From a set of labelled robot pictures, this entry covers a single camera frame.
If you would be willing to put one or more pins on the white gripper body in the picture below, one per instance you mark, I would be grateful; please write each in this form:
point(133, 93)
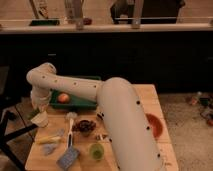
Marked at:
point(40, 98)

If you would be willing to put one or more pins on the green pepper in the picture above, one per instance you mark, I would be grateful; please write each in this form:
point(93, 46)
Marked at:
point(33, 114)

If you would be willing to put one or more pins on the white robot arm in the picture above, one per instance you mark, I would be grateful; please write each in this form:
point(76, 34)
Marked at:
point(132, 140)

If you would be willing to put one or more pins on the white paper cup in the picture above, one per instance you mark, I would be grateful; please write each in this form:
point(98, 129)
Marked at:
point(41, 119)

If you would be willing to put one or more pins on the green plastic cup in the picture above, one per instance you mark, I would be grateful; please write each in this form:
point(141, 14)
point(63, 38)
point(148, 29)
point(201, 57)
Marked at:
point(96, 151)

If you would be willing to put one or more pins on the red apple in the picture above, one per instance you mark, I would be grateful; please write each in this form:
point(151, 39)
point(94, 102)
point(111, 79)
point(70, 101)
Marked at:
point(63, 98)

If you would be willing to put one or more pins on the green plastic tray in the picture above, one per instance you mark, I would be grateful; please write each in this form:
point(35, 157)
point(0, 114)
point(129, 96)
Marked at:
point(73, 102)

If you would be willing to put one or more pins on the black chair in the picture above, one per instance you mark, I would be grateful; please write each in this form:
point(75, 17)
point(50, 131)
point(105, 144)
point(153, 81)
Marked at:
point(4, 118)

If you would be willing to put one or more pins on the grey crumpled cloth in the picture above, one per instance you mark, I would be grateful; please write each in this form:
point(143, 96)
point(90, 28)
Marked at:
point(49, 148)

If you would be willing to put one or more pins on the bowl of dark grapes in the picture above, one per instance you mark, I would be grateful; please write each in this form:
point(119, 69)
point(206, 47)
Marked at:
point(85, 127)

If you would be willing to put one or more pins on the black white striped block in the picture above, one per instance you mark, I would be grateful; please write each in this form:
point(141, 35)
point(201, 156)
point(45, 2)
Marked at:
point(99, 117)

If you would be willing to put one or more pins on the blue sponge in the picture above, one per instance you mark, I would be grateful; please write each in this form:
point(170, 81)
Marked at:
point(68, 158)

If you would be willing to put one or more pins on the green object on counter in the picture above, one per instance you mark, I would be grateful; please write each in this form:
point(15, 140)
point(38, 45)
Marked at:
point(45, 22)

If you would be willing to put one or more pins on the orange bowl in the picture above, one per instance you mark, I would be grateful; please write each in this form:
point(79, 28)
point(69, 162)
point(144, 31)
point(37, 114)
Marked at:
point(156, 125)

